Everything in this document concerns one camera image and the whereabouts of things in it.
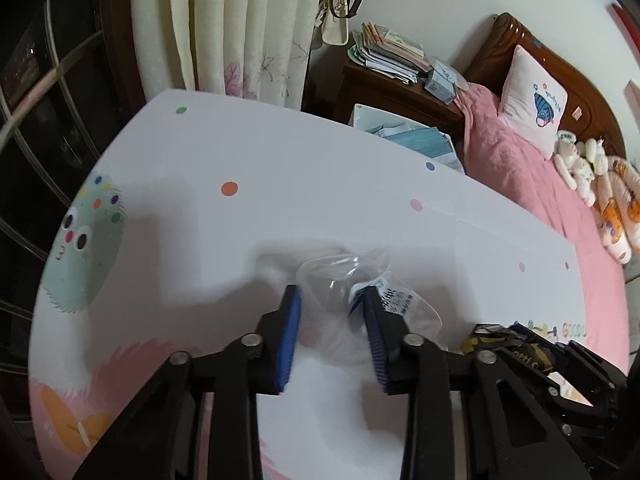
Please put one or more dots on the cartoon printed tablecloth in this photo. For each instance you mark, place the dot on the cartoon printed tablecloth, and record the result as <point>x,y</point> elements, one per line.
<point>300,200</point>

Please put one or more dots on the wooden bed headboard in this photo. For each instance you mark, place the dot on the wooden bed headboard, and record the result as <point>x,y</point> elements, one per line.
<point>500,50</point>

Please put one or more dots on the cream floral curtain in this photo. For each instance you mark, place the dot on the cream floral curtain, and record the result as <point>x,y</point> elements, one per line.
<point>225,25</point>

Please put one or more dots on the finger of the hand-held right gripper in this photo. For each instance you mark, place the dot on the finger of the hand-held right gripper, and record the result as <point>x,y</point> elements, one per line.
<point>585,365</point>
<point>525,331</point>

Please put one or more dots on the cream handbag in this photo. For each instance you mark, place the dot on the cream handbag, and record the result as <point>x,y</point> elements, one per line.
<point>335,30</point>

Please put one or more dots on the stack of books and papers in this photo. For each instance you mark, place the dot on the stack of books and papers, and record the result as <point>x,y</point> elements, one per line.
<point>390,52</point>

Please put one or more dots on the pink fleece blanket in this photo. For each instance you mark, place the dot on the pink fleece blanket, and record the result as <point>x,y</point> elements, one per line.
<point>525,180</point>

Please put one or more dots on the bear printed bolster pillow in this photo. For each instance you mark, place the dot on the bear printed bolster pillow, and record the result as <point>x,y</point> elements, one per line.
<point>617,210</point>

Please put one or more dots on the clear plastic bag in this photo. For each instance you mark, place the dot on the clear plastic bag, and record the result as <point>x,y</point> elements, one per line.
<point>340,290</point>

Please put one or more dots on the wooden nightstand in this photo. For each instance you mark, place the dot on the wooden nightstand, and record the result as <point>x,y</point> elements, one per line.
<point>385,95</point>

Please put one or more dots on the dark foil wrapper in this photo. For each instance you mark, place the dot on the dark foil wrapper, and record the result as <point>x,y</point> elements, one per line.
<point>500,345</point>

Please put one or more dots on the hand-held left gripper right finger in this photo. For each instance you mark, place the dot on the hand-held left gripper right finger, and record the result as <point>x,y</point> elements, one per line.
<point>375,345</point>

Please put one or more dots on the white and yellow plush toy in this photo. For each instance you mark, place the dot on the white and yellow plush toy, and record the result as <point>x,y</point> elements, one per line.
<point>597,157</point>

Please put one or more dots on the white plastic box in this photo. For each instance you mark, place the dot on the white plastic box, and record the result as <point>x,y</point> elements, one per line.
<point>365,117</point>

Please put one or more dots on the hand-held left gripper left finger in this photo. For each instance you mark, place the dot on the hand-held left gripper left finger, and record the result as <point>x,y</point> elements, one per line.
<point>290,340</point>

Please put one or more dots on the light blue box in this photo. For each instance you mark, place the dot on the light blue box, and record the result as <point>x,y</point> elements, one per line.
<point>442,82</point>

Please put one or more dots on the white cartoon pillow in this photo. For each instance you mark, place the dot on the white cartoon pillow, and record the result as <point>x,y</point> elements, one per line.
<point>535,100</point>

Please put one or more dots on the blue face mask pack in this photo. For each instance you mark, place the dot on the blue face mask pack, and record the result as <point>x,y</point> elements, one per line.
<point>420,140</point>

